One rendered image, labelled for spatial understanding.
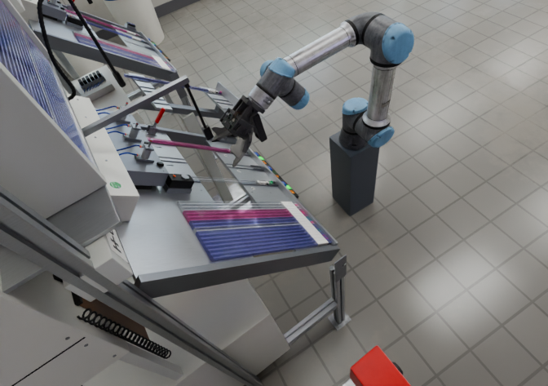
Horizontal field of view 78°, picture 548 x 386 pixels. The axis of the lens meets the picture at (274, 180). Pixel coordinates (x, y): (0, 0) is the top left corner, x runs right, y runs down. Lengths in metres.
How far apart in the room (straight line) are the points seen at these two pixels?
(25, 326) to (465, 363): 1.69
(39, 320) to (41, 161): 0.28
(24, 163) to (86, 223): 0.13
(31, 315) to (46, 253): 0.18
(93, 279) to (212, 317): 0.76
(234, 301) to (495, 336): 1.24
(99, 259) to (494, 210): 2.08
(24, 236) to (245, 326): 0.89
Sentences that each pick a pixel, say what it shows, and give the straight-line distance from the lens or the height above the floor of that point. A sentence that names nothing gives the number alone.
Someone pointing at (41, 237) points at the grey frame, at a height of 1.49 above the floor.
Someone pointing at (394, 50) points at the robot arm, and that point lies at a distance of 1.27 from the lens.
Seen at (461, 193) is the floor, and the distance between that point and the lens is 2.33.
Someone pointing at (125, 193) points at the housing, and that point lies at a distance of 0.84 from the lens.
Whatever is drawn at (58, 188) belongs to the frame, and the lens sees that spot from 0.68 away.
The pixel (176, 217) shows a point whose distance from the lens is 0.96.
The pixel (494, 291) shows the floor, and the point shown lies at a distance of 2.08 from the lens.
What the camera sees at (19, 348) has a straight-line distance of 0.80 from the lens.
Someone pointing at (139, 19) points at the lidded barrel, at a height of 0.33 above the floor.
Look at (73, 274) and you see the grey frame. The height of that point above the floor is 1.39.
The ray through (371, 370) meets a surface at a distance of 1.06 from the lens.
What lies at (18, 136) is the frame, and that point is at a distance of 0.61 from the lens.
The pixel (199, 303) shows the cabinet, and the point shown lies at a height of 0.62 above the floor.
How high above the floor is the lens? 1.83
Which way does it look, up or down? 51 degrees down
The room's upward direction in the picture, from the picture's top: 15 degrees counter-clockwise
